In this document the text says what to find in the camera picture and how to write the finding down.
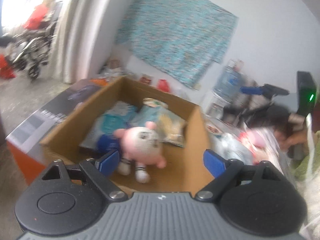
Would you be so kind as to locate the wheelchair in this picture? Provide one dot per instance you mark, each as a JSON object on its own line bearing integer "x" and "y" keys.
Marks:
{"x": 30, "y": 49}

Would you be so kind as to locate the blue white tissue pack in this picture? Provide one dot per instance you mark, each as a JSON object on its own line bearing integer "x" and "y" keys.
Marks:
{"x": 100, "y": 138}

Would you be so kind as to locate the dark grey flat carton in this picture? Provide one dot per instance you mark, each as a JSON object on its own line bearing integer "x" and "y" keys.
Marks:
{"x": 24, "y": 141}

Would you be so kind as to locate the white curtain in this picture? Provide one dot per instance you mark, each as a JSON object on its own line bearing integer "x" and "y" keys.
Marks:
{"x": 78, "y": 49}

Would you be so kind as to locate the blue water jug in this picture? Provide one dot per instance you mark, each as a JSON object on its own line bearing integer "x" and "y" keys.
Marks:
{"x": 230, "y": 81}

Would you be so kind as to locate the pink pig plush toy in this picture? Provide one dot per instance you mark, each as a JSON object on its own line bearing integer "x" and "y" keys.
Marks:
{"x": 141, "y": 145}

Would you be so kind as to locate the brown cardboard box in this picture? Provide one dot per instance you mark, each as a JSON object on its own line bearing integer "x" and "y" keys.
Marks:
{"x": 184, "y": 172}

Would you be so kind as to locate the person's right hand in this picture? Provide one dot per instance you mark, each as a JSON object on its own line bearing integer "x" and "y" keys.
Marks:
{"x": 299, "y": 137}

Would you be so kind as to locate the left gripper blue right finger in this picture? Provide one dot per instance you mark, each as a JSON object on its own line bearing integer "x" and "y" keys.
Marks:
{"x": 214, "y": 163}

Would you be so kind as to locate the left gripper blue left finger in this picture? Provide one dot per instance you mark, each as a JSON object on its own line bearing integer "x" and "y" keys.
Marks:
{"x": 108, "y": 163}

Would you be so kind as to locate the green sleeve forearm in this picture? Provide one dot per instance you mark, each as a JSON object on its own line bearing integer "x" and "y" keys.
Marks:
{"x": 309, "y": 164}

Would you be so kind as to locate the teal floral wall cloth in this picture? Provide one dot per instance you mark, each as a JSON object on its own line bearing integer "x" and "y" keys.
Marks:
{"x": 181, "y": 38}

